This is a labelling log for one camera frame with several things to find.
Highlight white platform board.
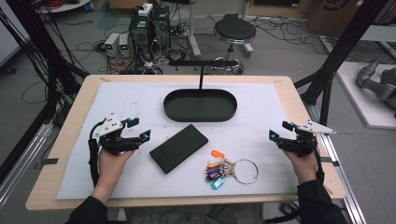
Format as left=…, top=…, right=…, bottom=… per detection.
left=335, top=61, right=396, bottom=131

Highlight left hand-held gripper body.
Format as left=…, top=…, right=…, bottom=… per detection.
left=92, top=113, right=143, bottom=157

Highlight person's grey pants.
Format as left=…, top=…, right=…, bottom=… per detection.
left=124, top=203, right=264, bottom=224

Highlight white power supply box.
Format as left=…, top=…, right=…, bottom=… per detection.
left=104, top=32, right=121, bottom=58
left=118, top=32, right=132, bottom=58

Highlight black frame post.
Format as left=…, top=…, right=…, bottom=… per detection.
left=0, top=0, right=91, bottom=185
left=293, top=0, right=389, bottom=135

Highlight black oval tray with hanger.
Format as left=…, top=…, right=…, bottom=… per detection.
left=163, top=59, right=239, bottom=123

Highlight person's left hand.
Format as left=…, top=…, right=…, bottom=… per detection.
left=97, top=147, right=135, bottom=189

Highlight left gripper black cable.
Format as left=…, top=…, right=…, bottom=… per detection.
left=87, top=119, right=106, bottom=189

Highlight black round stool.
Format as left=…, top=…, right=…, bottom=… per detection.
left=212, top=13, right=258, bottom=76

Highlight cardboard box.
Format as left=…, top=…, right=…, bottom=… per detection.
left=305, top=0, right=376, bottom=39

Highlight white power adapter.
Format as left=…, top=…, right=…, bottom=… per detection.
left=137, top=3, right=154, bottom=18

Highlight key ring with coloured tags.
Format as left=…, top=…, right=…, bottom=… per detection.
left=204, top=149, right=260, bottom=191

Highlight white foam mat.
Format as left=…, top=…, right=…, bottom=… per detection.
left=55, top=81, right=301, bottom=201

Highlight black computer tower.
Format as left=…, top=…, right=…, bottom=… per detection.
left=128, top=12, right=156, bottom=63
left=151, top=5, right=172, bottom=51

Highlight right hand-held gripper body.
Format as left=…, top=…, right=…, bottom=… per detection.
left=277, top=119, right=337, bottom=158

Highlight aluminium rail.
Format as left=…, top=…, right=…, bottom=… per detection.
left=305, top=102, right=368, bottom=224
left=0, top=121, right=54, bottom=208

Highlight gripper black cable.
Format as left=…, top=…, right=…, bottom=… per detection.
left=311, top=144, right=326, bottom=185
left=87, top=119, right=106, bottom=189

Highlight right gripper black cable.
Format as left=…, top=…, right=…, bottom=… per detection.
left=311, top=144, right=326, bottom=185

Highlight person's right hand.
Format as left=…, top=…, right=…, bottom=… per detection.
left=282, top=148, right=318, bottom=185

